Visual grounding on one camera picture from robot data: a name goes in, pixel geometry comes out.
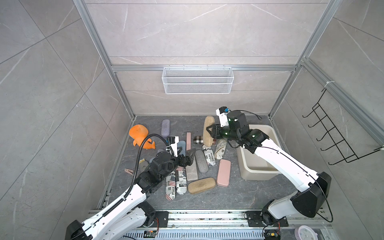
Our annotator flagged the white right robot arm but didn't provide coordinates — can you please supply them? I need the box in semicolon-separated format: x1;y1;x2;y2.
203;107;332;226

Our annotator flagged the map print glasses case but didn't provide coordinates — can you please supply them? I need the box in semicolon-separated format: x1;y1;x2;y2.
214;139;228;160

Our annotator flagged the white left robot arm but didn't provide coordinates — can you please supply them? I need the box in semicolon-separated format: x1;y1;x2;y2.
65;134;193;240

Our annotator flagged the newspaper flag case right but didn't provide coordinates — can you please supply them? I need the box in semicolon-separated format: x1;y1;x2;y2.
176;167;187;195

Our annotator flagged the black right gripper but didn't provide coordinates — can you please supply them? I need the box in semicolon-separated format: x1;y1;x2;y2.
206;124;240;143

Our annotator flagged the tan fabric case front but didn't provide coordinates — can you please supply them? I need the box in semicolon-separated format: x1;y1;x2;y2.
188;178;216;194

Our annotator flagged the purple case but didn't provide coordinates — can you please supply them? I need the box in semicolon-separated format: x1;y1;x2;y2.
161;119;171;137

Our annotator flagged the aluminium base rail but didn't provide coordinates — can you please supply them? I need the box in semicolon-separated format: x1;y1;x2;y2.
80;209;334;240

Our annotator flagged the pink flat case right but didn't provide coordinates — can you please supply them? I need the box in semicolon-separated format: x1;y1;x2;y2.
217;159;232;187

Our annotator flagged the wooden clothespin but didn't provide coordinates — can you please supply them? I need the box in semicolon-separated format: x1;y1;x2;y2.
124;169;135;176

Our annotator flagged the pink slim case upright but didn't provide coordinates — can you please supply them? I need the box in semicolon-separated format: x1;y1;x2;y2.
186;132;192;151

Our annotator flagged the white round clock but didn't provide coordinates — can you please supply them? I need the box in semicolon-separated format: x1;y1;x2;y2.
295;225;318;240

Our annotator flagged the beige plastic storage bin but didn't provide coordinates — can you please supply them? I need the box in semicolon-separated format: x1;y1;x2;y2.
237;125;281;181

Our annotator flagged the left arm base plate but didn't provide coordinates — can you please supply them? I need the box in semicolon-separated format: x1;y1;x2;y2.
150;211;169;228

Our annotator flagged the newspaper print case centre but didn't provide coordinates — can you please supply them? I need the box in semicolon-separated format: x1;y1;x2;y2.
202;145;216;167

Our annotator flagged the black wire hook rack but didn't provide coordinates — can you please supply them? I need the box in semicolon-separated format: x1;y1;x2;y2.
302;88;384;166

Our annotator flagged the light blue fabric case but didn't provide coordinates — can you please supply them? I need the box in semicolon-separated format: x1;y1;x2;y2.
177;141;187;156

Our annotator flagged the stone grey flat case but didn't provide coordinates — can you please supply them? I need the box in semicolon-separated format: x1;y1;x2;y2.
186;163;199;181

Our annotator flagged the plaid glasses case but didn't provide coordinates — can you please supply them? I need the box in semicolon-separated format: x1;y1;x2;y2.
193;136;204;145

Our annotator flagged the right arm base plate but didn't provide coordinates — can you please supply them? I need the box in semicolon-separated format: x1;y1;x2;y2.
244;211;289;227

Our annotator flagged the grey fabric case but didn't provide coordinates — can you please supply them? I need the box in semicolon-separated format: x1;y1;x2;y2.
195;150;209;173

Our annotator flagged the newspaper flag case left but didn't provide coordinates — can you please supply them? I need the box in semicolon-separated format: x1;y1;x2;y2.
166;172;176;201

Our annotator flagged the newspaper flag case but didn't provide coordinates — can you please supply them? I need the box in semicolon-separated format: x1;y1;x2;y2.
176;167;187;195
166;172;176;201

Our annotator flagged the white wire mesh basket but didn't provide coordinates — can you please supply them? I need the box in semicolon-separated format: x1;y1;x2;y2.
162;67;234;95

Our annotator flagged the orange plush toy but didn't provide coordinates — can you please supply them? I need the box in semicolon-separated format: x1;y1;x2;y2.
129;125;156;150

